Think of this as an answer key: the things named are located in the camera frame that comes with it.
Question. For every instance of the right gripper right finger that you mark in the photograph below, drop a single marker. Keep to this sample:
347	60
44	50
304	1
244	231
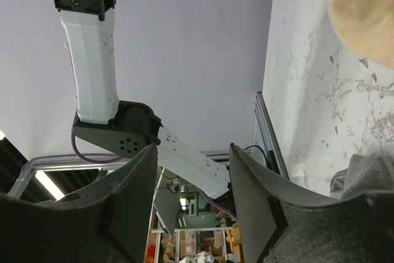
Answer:
280	221

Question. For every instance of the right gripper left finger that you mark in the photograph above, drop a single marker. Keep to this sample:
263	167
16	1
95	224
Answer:
106	221

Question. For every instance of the grey t shirt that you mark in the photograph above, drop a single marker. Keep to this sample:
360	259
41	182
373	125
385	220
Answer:
364	173

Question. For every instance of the yellow t shirt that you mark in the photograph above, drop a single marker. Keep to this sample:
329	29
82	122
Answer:
365	27

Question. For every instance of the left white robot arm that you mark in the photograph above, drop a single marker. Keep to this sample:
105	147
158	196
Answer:
121	127

